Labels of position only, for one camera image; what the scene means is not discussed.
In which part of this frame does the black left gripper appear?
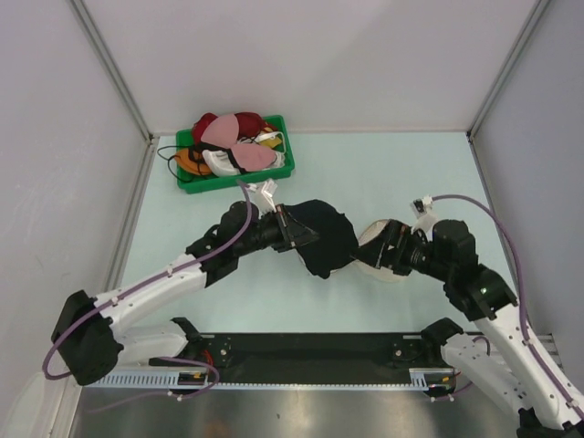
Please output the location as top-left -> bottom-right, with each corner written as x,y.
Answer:
235,203 -> 318,257

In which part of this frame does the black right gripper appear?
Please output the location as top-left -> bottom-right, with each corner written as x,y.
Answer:
349,218 -> 451,280

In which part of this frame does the black bra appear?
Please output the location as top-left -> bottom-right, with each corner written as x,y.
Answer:
285,199 -> 359,279

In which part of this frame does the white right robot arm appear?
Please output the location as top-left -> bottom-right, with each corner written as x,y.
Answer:
355,220 -> 583,437

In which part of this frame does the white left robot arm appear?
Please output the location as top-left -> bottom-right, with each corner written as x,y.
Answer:
50,202 -> 318,386

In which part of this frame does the yellow bra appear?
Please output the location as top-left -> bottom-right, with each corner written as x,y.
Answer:
256,131 -> 285,149

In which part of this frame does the white bra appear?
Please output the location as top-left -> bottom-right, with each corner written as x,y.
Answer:
202,149 -> 242,177

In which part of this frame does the red bra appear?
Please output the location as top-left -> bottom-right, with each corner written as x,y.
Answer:
191,111 -> 276,144

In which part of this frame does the orange bra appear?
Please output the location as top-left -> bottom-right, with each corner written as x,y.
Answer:
174,148 -> 213,177

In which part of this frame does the pink bra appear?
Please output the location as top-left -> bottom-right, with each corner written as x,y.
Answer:
201,137 -> 277,173

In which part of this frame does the green plastic bin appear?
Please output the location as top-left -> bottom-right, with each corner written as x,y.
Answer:
167,115 -> 295,194

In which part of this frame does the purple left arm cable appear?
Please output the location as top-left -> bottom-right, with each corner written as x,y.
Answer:
42,179 -> 255,412

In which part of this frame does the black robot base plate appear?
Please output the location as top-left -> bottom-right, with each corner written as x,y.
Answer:
172,318 -> 460,397

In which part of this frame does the white cable duct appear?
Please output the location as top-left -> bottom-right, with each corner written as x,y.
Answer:
89,365 -> 455,391

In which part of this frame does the black cable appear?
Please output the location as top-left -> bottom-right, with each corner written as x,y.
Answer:
156,144 -> 202,183

